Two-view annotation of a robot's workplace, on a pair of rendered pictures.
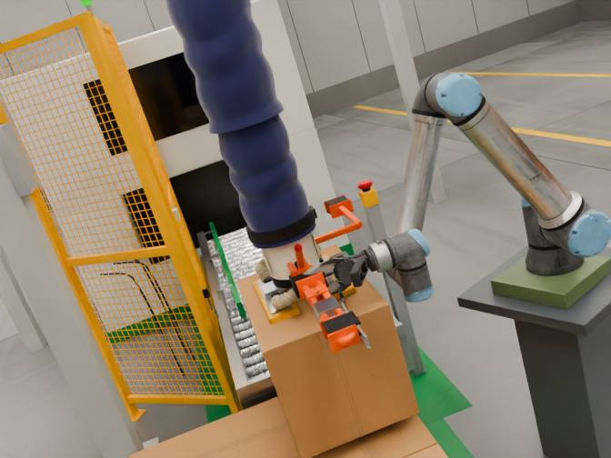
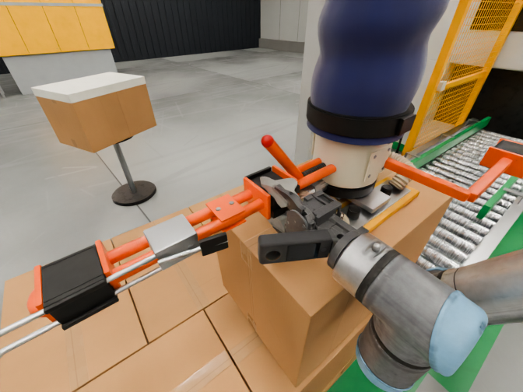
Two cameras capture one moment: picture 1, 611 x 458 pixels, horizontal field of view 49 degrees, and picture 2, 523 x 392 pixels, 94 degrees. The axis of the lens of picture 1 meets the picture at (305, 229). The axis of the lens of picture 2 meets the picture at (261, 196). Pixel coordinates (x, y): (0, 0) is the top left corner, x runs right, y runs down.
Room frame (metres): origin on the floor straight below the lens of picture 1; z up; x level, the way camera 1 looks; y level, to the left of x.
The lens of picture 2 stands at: (1.60, -0.32, 1.43)
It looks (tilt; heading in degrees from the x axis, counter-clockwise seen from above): 37 degrees down; 61
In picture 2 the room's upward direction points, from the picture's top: straight up
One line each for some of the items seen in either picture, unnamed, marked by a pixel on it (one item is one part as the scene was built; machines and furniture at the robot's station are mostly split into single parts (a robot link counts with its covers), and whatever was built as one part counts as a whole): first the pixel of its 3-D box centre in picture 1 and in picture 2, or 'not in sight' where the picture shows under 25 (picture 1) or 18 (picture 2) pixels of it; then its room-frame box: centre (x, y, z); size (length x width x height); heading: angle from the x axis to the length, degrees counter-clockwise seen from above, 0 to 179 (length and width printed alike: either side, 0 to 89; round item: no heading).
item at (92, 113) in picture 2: not in sight; (102, 109); (1.47, 1.98, 0.82); 0.60 x 0.40 x 0.40; 34
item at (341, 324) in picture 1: (339, 332); (79, 279); (1.47, 0.00, 1.12); 0.08 x 0.07 x 0.05; 8
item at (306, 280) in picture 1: (308, 281); (271, 190); (1.82, 0.04, 1.13); 0.10 x 0.08 x 0.06; 98
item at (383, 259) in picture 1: (378, 255); (361, 261); (1.84, -0.18, 1.13); 0.09 x 0.05 x 0.10; 8
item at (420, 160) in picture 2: (217, 263); (446, 140); (3.80, 0.56, 0.60); 1.60 x 0.11 x 0.09; 8
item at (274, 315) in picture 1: (273, 293); not in sight; (2.06, 0.17, 1.03); 0.34 x 0.10 x 0.05; 8
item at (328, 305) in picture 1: (328, 311); (173, 240); (1.61, 0.01, 1.12); 0.07 x 0.07 x 0.04; 8
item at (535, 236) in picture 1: (547, 214); not in sight; (2.08, -0.80, 0.99); 0.17 x 0.15 x 0.18; 6
